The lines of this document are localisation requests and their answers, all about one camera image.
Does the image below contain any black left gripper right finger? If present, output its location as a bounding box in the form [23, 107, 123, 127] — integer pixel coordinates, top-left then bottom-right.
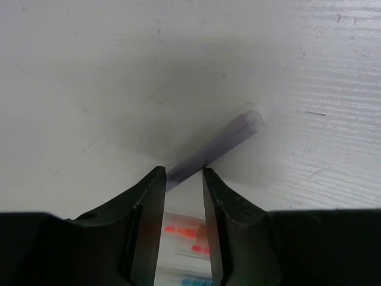
[202, 168, 270, 285]

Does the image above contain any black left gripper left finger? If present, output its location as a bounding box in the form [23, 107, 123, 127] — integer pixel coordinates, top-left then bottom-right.
[73, 166, 166, 285]

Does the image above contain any purple highlighter pen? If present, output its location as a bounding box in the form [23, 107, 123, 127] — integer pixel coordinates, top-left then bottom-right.
[166, 110, 266, 192]

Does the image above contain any pink highlighter pen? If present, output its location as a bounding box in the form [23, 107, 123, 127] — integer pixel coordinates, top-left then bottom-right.
[176, 244, 210, 259]

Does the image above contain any blue green pen pack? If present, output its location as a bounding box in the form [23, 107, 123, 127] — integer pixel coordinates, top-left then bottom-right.
[156, 268, 214, 286]

